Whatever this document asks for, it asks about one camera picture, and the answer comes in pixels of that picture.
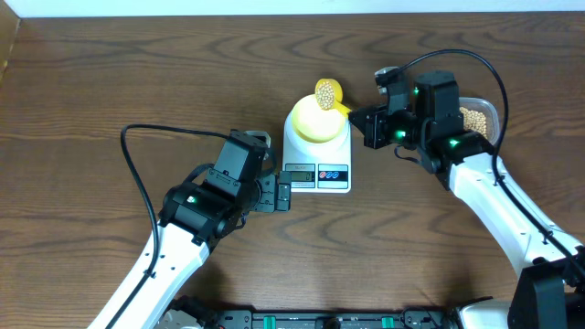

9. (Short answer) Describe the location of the yellow measuring scoop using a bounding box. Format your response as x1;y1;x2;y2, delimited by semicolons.
314;79;351;118

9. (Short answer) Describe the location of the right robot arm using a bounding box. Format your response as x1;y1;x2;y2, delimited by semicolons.
349;67;584;328

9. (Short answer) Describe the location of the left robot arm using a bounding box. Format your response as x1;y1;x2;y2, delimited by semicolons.
91;130;292;328

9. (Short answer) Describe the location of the white digital kitchen scale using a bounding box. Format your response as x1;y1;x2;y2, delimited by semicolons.
282;114;352;194

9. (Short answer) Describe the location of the yellow bowl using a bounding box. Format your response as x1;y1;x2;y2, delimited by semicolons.
291;94;346;143

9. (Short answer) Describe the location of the clear plastic container of soybeans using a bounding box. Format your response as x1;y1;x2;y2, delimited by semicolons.
459;97;500;145

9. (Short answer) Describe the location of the left black cable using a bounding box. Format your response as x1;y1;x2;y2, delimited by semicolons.
104;123;232;329

